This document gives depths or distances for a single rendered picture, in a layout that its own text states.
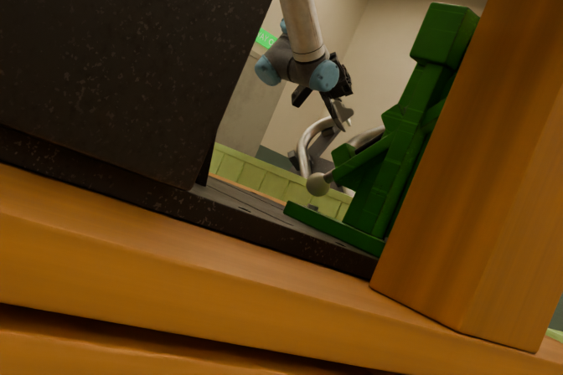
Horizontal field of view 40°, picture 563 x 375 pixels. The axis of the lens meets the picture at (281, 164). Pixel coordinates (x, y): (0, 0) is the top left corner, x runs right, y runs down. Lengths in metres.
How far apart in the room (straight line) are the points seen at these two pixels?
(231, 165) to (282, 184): 0.20
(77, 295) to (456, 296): 0.32
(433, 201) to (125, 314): 0.32
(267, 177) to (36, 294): 1.48
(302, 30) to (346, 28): 8.10
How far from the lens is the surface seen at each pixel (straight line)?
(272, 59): 1.88
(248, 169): 1.84
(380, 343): 0.49
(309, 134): 2.13
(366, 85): 9.55
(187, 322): 0.37
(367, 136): 2.02
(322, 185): 0.87
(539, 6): 0.62
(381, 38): 9.71
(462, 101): 0.62
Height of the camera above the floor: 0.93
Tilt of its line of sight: 1 degrees up
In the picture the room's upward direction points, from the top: 23 degrees clockwise
